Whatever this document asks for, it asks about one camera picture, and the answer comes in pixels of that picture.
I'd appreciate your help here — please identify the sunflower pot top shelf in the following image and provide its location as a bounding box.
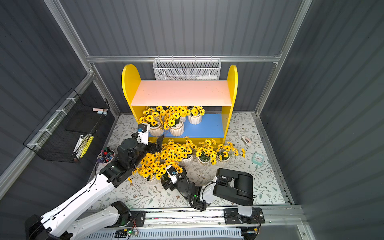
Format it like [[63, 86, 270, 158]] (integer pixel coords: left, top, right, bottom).
[[160, 141, 183, 164], [216, 142, 246, 163]]

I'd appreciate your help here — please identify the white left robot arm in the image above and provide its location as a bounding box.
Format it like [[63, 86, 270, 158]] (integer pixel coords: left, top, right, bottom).
[[25, 133, 164, 240]]

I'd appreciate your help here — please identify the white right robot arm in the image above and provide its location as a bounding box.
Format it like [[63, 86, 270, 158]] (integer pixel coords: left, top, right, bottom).
[[161, 167, 259, 223]]

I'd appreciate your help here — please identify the pen holder with markers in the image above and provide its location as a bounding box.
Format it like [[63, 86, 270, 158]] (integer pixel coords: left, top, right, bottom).
[[97, 147, 115, 166]]

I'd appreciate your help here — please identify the yellow wooden shelf unit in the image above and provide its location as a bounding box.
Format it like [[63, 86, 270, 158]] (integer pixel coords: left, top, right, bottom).
[[122, 65, 239, 144]]

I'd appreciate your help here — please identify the pink sticky note pad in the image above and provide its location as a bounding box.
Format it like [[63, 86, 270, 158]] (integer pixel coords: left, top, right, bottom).
[[93, 108, 108, 116]]

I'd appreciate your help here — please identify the yellow book in basket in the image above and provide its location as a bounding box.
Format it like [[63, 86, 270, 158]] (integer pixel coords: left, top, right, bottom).
[[72, 134, 94, 161]]

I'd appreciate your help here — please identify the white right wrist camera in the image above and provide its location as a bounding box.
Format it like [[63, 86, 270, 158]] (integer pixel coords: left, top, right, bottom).
[[166, 165, 178, 184]]

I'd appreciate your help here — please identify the white wire basket behind shelf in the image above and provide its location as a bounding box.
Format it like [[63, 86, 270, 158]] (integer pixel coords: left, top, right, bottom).
[[153, 59, 222, 81]]

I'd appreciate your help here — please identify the black wire wall basket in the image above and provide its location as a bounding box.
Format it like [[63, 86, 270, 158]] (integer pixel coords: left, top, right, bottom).
[[24, 91, 110, 163]]

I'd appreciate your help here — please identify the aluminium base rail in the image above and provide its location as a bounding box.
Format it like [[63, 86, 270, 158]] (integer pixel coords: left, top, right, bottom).
[[85, 205, 311, 240]]

